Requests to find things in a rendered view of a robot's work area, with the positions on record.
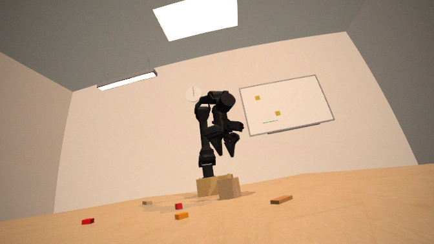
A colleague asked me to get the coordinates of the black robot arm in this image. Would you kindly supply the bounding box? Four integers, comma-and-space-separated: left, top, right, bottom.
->
194, 90, 244, 178

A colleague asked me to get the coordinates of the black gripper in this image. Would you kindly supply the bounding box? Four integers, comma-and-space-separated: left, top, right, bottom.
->
203, 116, 240, 157

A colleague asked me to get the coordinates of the small red block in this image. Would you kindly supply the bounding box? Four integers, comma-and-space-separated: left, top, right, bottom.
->
81, 218, 94, 225
175, 203, 183, 210

